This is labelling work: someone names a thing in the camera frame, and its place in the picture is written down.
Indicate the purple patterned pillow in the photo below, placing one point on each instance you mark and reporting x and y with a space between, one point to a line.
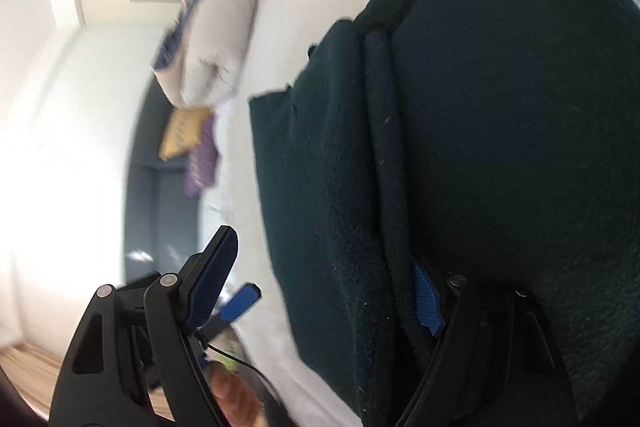
202 162

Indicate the grey upholstered headboard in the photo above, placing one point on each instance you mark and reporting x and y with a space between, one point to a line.
160 207

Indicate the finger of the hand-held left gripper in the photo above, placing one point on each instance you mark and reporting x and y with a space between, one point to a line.
242 302

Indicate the yellow patterned pillow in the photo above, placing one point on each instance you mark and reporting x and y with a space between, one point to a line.
182 134

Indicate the rolled beige duvet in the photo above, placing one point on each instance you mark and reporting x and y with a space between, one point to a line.
215 37

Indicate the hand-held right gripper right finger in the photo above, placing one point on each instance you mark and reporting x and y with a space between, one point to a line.
427 302

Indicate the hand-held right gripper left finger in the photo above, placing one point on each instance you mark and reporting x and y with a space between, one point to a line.
212 287

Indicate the person's left hand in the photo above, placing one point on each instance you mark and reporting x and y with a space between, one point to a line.
237 399

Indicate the dark green sweater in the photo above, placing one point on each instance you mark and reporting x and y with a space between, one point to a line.
475 132

